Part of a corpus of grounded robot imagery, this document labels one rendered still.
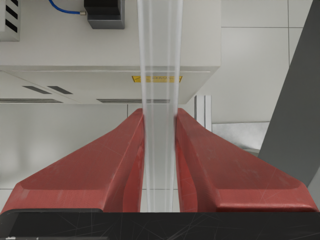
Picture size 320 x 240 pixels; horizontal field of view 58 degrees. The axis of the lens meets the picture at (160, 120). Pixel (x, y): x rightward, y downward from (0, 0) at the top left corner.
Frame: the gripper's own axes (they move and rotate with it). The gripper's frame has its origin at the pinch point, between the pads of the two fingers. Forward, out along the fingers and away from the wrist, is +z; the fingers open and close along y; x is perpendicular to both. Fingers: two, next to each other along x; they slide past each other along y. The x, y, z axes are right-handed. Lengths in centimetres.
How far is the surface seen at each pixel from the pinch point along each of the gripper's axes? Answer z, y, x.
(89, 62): 31.4, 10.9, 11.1
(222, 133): 72, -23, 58
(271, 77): 86, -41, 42
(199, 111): 52, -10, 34
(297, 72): 5.1, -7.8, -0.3
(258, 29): 98, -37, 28
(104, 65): 31.2, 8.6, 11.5
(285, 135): 4.2, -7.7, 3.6
